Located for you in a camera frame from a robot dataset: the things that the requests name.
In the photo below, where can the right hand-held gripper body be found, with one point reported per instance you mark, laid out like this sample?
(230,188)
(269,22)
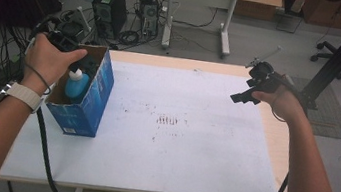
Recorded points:
(263,78)

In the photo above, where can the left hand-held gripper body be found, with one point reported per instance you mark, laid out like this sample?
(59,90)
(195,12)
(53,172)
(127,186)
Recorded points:
(66,32)

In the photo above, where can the blue bottle with white cap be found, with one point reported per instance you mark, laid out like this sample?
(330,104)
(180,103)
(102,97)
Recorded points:
(76,86)

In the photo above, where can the blue cardboard box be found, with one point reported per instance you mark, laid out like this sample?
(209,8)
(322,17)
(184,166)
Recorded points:
(89,111)

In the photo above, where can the person's right hand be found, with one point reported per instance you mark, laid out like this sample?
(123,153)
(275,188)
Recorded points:
(285,103)

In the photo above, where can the person's left hand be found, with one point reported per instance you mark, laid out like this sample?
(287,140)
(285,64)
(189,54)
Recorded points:
(48,65)

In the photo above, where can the black computer tower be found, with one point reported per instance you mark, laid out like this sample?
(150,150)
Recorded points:
(110,10)

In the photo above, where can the white band wristwatch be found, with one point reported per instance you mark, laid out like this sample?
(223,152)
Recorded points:
(23,95)

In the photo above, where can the small grey computer case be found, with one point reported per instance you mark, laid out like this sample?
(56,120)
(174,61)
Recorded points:
(149,19)

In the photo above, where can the brown cardboard box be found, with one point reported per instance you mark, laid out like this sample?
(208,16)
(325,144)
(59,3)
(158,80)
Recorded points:
(258,5)

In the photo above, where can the grey floor mat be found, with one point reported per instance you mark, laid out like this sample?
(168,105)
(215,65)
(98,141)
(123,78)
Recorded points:
(330,118)

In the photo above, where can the black office chair base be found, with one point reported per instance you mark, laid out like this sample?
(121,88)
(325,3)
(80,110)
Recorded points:
(338,57)

